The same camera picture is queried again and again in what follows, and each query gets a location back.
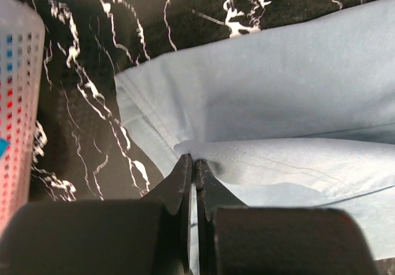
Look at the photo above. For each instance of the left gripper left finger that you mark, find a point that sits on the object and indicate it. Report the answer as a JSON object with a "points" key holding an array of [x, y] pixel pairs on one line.
{"points": [[150, 235]]}

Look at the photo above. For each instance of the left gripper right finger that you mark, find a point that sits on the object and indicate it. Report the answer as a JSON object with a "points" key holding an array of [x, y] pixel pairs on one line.
{"points": [[238, 239]]}

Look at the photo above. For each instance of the grey blue t shirt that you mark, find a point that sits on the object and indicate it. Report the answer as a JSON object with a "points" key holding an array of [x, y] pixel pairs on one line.
{"points": [[296, 116]]}

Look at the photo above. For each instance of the black marble pattern mat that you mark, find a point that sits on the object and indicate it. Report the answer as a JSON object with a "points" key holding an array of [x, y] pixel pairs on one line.
{"points": [[82, 150]]}

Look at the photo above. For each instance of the white plastic laundry basket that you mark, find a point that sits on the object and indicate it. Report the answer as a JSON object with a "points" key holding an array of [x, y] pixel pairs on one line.
{"points": [[22, 47]]}

